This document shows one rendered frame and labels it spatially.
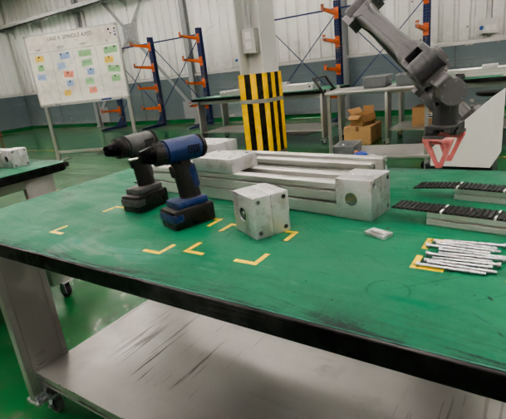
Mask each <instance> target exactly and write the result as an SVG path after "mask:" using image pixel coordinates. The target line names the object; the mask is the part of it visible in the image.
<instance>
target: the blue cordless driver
mask: <svg viewBox="0 0 506 419"><path fill-rule="evenodd" d="M207 148H208V147H207V142H206V140H205V138H204V137H203V136H202V135H201V134H192V135H187V136H180V137H175V138H171V139H167V140H161V141H158V142H155V143H150V144H149V147H147V148H145V149H143V150H142V151H140V152H138V154H137V157H136V158H132V159H128V162H132V161H136V160H138V161H139V163H140V164H142V165H153V166H155V167H159V166H162V165H170V167H169V172H170V175H171V178H173V179H175V183H176V185H177V188H178V191H179V197H175V198H173V199H169V200H166V205H167V206H166V207H164V208H162V209H161V211H160V218H161V219H162V220H163V224H164V226H166V227H168V228H170V229H173V230H175V231H179V230H182V229H186V228H188V227H191V226H194V225H197V224H201V223H203V222H205V221H208V220H211V219H214V218H215V213H214V203H213V201H212V200H208V196H207V195H205V194H201V191H200V188H199V185H200V181H199V177H198V173H197V170H196V168H195V164H194V163H193V162H191V161H190V160H192V159H196V158H199V157H200V156H204V155H205V154H206V152H207Z"/></svg>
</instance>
